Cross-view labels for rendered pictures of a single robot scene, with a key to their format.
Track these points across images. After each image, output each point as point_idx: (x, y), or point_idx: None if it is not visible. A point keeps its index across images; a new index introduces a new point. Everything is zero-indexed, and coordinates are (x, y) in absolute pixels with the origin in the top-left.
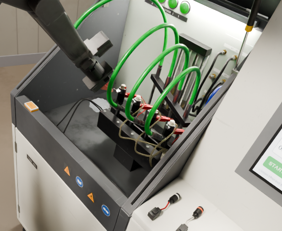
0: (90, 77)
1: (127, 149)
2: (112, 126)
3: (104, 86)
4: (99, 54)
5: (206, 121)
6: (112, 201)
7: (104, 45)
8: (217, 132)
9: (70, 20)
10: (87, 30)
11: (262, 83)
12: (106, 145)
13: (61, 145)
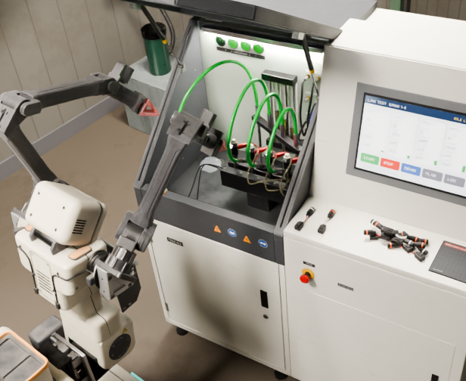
0: (208, 146)
1: (258, 193)
2: (237, 179)
3: (221, 148)
4: (209, 126)
5: (311, 144)
6: (265, 232)
7: (211, 119)
8: (322, 150)
9: None
10: (175, 100)
11: (337, 104)
12: (237, 199)
13: (205, 210)
